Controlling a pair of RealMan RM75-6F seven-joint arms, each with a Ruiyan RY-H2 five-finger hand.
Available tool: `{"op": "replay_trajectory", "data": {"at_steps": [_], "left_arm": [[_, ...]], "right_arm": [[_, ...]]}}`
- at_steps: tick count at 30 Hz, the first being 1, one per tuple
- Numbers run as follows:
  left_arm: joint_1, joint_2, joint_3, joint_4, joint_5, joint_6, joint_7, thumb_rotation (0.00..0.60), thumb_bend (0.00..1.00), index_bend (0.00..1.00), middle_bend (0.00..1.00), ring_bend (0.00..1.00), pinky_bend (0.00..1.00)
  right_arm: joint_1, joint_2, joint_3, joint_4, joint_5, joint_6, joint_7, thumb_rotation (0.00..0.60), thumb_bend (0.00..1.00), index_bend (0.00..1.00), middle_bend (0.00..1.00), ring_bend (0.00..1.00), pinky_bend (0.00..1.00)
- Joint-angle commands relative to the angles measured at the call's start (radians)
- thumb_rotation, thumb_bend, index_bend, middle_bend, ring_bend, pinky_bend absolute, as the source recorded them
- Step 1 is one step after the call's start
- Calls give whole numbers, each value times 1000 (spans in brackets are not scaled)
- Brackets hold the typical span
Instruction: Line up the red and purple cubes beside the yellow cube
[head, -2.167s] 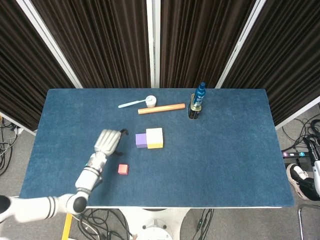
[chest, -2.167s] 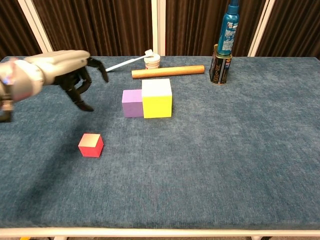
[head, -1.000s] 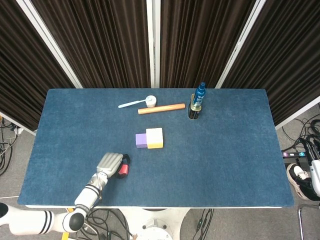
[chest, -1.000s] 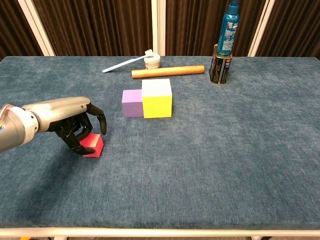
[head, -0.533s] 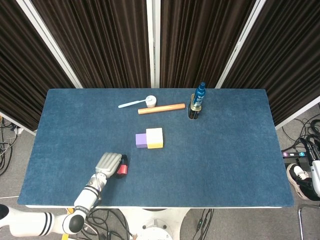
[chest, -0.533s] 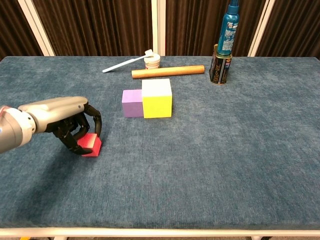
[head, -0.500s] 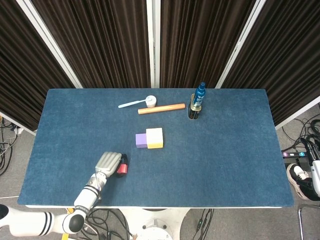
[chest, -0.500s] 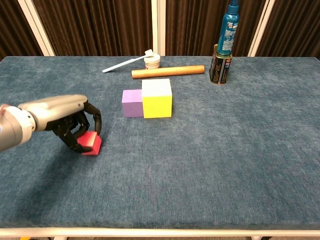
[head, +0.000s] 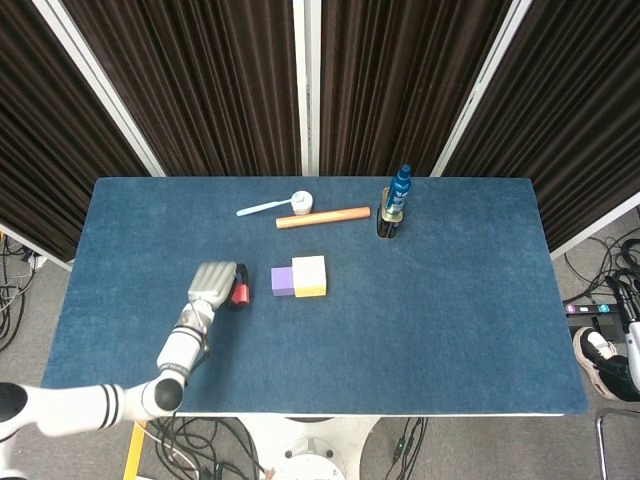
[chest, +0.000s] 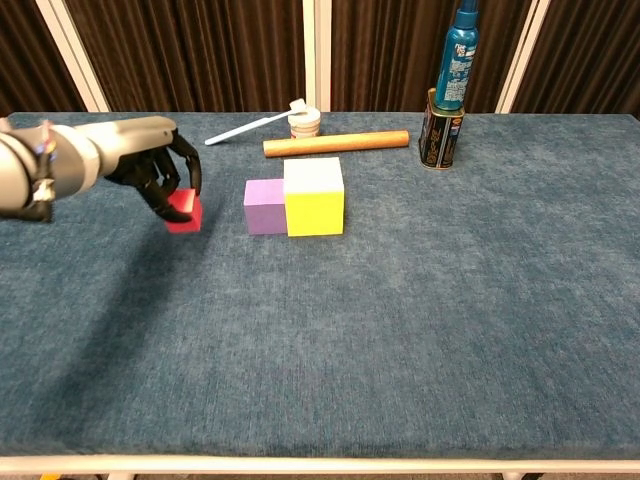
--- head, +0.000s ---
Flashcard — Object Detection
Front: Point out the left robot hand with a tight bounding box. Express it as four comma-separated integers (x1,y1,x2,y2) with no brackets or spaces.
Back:
187,260,254,311

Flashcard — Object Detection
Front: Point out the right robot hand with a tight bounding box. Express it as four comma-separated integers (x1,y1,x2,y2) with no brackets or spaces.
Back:
605,275,640,394

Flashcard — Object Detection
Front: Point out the medium purple cube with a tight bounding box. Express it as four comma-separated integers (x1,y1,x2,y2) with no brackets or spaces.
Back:
270,266,296,298

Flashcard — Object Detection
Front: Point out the black foot pedal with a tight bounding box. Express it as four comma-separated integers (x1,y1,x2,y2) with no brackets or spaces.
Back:
592,313,630,345

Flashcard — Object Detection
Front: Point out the black trouser leg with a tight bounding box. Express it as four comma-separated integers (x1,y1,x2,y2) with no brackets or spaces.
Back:
597,352,639,402

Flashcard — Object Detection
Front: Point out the white black sneaker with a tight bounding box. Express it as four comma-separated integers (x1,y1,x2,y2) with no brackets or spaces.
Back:
572,327,622,400

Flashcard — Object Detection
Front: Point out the light blue toothbrush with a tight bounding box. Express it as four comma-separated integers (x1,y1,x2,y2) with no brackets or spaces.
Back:
235,197,296,218

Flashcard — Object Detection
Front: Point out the large white yellow cube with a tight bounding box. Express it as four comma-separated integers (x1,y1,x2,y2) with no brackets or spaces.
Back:
291,255,328,299

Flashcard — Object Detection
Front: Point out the metal chair leg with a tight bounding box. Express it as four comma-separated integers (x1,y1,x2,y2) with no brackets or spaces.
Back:
594,407,640,480

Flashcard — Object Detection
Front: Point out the wooden rolling pin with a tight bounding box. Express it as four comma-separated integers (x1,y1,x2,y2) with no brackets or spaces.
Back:
275,206,372,231

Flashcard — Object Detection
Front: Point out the yellow floor bar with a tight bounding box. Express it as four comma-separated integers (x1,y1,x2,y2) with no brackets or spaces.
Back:
122,419,149,480

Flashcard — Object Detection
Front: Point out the blue felt table mat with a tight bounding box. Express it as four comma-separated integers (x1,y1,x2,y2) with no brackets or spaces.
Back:
40,176,589,416

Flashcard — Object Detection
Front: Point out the dark brown curtain panel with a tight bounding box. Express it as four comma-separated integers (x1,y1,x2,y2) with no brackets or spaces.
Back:
319,0,515,177
62,0,302,177
442,0,640,253
0,0,147,262

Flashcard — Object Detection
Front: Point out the blue plastic bottle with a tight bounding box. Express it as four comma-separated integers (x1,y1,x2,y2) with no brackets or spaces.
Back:
388,163,413,214

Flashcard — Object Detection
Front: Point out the black cable bundle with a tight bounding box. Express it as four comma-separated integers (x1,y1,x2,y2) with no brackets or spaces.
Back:
0,234,44,354
564,209,640,306
147,415,269,480

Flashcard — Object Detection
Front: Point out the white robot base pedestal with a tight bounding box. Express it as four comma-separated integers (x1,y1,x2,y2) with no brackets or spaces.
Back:
239,414,386,480

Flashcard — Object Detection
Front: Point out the white partition frame post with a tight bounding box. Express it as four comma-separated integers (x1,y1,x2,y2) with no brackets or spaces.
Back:
430,0,535,177
292,0,322,177
32,0,167,177

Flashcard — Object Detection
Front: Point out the black cable with green light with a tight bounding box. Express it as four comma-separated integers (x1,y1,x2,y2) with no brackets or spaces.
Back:
382,415,429,480

